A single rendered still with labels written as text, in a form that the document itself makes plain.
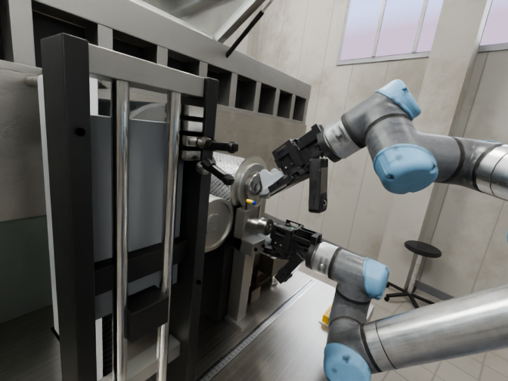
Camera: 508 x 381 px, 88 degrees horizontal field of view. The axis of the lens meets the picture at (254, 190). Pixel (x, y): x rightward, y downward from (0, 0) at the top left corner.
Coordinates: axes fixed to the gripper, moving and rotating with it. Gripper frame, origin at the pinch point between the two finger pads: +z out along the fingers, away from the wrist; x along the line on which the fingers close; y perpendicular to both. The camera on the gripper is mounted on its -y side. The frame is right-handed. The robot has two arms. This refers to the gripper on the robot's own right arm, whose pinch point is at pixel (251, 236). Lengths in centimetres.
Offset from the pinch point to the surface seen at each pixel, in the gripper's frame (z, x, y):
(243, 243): -6.7, 12.0, 4.0
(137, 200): -12.5, 41.2, 20.2
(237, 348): -11.9, 16.4, -19.0
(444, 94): -21, -227, 78
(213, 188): 4.3, 12.3, 14.4
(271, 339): -16.0, 8.5, -19.0
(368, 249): 12, -254, -91
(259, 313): -8.4, 3.2, -19.0
